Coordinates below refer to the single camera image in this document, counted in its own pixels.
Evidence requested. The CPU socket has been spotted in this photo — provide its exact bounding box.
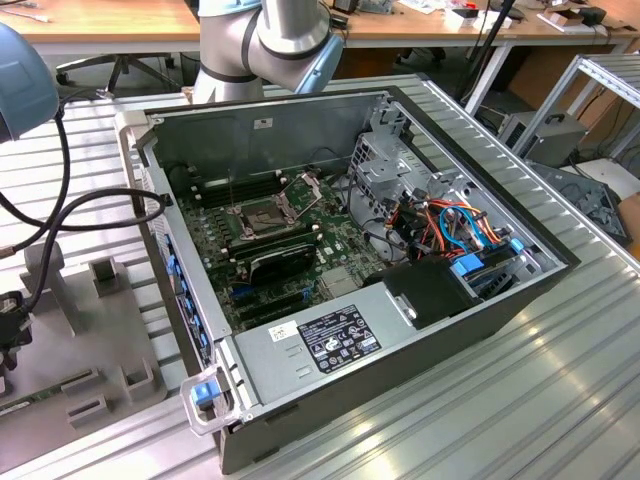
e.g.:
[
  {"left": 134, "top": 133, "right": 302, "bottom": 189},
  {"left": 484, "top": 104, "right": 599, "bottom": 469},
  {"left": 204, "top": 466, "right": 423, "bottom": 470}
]
[{"left": 227, "top": 192, "right": 302, "bottom": 242}]

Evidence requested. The grey parts rack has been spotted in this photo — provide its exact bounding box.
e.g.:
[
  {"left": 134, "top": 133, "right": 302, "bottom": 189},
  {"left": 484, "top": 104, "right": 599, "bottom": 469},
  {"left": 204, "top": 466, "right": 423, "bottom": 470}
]
[{"left": 0, "top": 240, "right": 171, "bottom": 474}]

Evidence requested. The green RAM stick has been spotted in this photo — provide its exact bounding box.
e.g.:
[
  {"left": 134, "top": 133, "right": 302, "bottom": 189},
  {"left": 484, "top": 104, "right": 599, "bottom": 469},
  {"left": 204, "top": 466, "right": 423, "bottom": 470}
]
[{"left": 0, "top": 368, "right": 99, "bottom": 417}]

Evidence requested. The blue case latch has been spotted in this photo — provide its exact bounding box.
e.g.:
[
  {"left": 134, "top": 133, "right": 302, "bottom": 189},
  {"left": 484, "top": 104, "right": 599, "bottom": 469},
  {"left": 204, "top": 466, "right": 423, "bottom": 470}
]
[{"left": 191, "top": 380, "right": 215, "bottom": 407}]

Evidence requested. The black RAM slot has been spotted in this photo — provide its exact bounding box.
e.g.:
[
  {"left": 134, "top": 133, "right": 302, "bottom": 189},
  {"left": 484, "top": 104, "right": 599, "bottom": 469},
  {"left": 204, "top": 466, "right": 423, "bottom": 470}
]
[
  {"left": 189, "top": 167, "right": 282, "bottom": 194},
  {"left": 192, "top": 175, "right": 290, "bottom": 208},
  {"left": 219, "top": 223, "right": 319, "bottom": 254},
  {"left": 227, "top": 233, "right": 322, "bottom": 264}
]

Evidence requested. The black expansion slot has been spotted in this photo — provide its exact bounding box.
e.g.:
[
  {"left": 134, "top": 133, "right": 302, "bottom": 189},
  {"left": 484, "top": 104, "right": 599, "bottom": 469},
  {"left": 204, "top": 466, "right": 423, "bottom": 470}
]
[{"left": 234, "top": 288, "right": 307, "bottom": 324}]

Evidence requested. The grey power supply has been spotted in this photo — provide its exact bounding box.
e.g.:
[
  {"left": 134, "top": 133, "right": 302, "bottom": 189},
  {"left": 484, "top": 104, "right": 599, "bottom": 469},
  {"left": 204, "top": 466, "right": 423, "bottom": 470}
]
[{"left": 232, "top": 280, "right": 419, "bottom": 407}]

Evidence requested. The black graphics card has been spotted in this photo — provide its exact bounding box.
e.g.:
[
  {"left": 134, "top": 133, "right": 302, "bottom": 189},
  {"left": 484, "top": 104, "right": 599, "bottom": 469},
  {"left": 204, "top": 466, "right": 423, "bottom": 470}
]
[{"left": 245, "top": 238, "right": 321, "bottom": 287}]

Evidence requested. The office chair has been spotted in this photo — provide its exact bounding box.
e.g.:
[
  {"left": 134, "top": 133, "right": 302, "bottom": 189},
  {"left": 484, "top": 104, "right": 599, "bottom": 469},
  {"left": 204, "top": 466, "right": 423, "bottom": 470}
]
[{"left": 53, "top": 51, "right": 177, "bottom": 100}]

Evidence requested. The white pen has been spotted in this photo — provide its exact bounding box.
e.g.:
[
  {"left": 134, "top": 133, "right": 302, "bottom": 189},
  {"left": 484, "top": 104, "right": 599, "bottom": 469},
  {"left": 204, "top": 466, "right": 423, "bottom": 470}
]
[{"left": 12, "top": 8, "right": 53, "bottom": 25}]

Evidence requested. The wooden desk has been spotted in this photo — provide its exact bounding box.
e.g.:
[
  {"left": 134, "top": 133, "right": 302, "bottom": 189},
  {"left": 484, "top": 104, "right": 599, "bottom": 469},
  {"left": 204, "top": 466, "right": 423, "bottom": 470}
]
[{"left": 0, "top": 0, "right": 640, "bottom": 117}]

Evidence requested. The silver chipset heatsink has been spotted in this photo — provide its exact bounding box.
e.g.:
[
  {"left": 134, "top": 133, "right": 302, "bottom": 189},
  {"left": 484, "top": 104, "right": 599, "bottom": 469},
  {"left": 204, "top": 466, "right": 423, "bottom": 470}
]
[{"left": 318, "top": 266, "right": 364, "bottom": 300}]

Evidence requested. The green motherboard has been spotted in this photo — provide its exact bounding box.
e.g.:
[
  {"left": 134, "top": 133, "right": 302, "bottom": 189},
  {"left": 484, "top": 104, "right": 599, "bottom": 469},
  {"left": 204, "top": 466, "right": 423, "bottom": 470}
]
[{"left": 174, "top": 167, "right": 389, "bottom": 335}]

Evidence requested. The black PC case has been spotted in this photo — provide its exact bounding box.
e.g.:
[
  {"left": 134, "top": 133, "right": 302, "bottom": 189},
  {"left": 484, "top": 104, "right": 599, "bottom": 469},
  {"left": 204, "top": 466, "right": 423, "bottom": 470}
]
[{"left": 113, "top": 84, "right": 582, "bottom": 476}]

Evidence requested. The metal drive cage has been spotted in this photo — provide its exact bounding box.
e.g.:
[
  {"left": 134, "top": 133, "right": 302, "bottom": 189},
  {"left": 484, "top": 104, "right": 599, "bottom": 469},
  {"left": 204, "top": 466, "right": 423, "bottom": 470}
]
[{"left": 347, "top": 130, "right": 437, "bottom": 224}]

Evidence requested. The black plastic shroud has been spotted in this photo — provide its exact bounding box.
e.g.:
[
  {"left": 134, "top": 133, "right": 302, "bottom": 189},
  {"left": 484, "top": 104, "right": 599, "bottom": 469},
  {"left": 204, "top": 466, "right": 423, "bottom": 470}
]
[{"left": 362, "top": 259, "right": 485, "bottom": 331}]

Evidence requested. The hard disk in blue carrier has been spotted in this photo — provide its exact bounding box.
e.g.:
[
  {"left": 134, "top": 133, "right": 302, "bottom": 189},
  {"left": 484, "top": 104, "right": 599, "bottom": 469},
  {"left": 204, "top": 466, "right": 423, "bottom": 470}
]
[{"left": 448, "top": 238, "right": 532, "bottom": 302}]

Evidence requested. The white box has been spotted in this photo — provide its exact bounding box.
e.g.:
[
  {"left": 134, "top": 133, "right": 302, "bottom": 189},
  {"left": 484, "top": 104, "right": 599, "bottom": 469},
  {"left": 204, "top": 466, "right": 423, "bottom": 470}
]
[{"left": 443, "top": 4, "right": 512, "bottom": 32}]

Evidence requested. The dark grey plastic panel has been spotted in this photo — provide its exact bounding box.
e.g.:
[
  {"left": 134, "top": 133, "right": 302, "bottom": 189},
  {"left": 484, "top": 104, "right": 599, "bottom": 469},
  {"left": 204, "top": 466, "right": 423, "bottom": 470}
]
[{"left": 527, "top": 160, "right": 629, "bottom": 247}]

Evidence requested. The black stand pole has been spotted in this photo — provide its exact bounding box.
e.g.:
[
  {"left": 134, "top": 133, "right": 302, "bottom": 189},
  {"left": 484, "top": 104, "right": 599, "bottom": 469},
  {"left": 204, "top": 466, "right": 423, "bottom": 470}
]
[{"left": 457, "top": 0, "right": 517, "bottom": 101}]

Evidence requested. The large brown cardboard box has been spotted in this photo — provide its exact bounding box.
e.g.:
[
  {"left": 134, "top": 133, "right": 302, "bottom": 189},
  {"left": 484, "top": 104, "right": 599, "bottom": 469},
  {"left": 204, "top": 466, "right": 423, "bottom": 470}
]
[{"left": 507, "top": 45, "right": 632, "bottom": 147}]

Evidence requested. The small open cardboard box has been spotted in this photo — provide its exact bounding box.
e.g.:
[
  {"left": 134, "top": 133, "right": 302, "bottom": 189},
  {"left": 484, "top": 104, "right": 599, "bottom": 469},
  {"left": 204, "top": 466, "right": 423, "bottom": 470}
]
[{"left": 536, "top": 7, "right": 609, "bottom": 35}]

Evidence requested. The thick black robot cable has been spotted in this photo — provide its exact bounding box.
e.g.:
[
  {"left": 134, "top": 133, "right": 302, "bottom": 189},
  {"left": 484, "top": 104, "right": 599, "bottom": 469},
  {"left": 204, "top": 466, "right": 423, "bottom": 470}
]
[{"left": 0, "top": 87, "right": 169, "bottom": 315}]

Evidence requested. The clear plastic case handle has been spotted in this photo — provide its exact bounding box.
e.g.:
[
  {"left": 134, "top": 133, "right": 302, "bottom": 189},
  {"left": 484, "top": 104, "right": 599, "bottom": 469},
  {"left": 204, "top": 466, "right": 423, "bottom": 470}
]
[{"left": 178, "top": 364, "right": 237, "bottom": 437}]

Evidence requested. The black internal wire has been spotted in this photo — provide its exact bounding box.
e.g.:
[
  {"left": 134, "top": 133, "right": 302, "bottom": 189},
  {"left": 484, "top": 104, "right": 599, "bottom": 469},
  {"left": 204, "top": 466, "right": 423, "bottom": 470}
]
[{"left": 335, "top": 169, "right": 397, "bottom": 242}]

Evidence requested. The orange wire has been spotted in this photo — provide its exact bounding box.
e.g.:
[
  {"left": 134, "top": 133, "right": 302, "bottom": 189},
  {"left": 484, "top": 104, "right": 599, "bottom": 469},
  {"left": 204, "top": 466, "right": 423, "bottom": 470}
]
[{"left": 392, "top": 197, "right": 504, "bottom": 262}]

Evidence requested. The blue data wire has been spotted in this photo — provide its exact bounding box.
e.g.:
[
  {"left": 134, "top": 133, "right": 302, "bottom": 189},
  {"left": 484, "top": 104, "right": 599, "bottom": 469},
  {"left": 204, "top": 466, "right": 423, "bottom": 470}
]
[{"left": 438, "top": 203, "right": 491, "bottom": 257}]

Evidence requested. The grey box with handle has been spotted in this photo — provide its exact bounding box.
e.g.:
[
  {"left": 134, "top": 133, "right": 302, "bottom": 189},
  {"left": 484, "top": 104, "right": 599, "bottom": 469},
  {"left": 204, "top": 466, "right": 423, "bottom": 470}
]
[{"left": 498, "top": 110, "right": 590, "bottom": 170}]

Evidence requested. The aluminium profile frame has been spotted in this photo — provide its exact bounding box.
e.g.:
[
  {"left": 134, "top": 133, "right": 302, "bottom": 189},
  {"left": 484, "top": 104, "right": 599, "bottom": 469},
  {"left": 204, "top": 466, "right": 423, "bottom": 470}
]
[{"left": 508, "top": 53, "right": 640, "bottom": 169}]

